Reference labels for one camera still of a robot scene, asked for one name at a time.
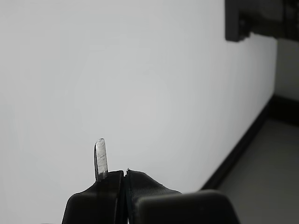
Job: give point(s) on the black edge trim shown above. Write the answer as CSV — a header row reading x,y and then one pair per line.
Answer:
x,y
245,140

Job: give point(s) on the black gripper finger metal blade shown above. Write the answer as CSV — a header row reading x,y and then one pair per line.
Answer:
x,y
93,205

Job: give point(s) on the black mounting bracket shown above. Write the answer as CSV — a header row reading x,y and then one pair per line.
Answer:
x,y
231,23

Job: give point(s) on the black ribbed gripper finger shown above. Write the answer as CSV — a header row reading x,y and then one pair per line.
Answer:
x,y
140,186

